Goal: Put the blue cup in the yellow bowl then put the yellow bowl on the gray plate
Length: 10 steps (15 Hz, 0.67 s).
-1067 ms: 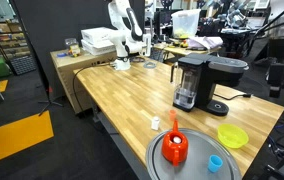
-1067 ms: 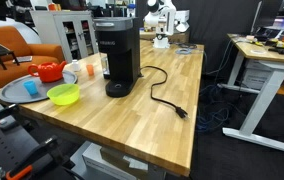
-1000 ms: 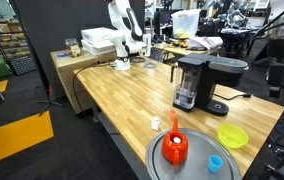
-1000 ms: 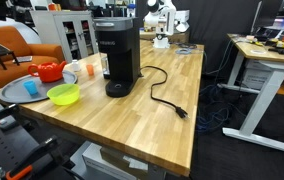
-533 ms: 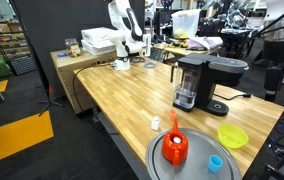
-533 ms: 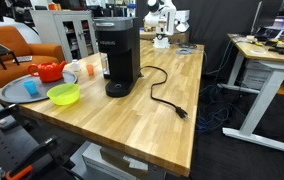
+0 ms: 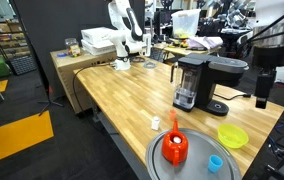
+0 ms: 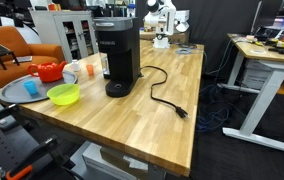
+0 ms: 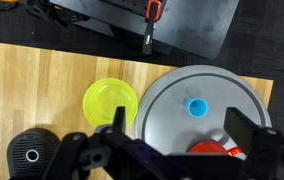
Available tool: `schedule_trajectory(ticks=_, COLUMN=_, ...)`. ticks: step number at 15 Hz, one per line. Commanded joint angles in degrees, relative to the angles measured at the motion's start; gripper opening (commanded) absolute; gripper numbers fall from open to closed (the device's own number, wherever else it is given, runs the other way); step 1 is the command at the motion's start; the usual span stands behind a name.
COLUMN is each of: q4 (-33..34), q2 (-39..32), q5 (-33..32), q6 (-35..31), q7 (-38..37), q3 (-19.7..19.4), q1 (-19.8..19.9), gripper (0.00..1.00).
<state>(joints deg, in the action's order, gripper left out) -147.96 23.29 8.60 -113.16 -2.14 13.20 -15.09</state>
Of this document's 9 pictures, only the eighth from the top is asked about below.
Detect round gray plate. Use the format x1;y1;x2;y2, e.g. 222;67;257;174
0;69;79;105

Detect white storage box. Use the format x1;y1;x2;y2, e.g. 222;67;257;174
241;59;278;90

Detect orange container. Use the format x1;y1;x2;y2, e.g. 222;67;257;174
47;2;58;12

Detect red teapot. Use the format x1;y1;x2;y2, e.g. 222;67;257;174
27;60;68;84

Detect black curtain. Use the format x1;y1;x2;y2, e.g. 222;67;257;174
134;0;261;81

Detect yellow-green plastic bowl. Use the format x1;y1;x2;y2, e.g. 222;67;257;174
46;83;81;107

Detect blue floor cables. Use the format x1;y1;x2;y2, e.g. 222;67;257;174
196;39;241;134

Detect yellow hand tool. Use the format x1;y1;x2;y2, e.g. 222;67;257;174
265;37;284;50

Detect black monitor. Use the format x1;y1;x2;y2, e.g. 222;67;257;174
250;0;284;40

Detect white glass-door cabinet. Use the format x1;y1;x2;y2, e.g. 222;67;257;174
29;9;99;64

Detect black orange bar clamp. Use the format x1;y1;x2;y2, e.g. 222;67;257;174
0;103;20;132
5;135;60;180

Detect black Keurig coffee maker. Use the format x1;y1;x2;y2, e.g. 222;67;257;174
93;17;142;99

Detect small white bottle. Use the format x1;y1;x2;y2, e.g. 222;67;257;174
71;59;82;73

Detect gray tablet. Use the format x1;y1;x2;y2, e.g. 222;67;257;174
12;55;34;64

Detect dark gray equipment board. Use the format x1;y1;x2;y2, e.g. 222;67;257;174
0;123;41;176

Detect orange sofa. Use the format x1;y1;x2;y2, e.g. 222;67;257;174
0;25;65;107

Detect wood-top desk white legs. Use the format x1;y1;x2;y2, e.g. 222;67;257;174
216;32;284;157

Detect large white carton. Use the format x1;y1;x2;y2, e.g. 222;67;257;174
81;142;140;180

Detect clear tape roll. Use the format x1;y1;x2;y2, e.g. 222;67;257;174
250;48;267;55

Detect black power cord with plug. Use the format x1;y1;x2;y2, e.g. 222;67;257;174
139;65;190;120

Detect brown cardboard box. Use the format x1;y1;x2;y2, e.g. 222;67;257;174
99;146;150;179

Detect gray table leg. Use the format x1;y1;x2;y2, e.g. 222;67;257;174
147;163;167;180

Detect blue plastic cup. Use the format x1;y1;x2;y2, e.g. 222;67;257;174
23;80;38;96

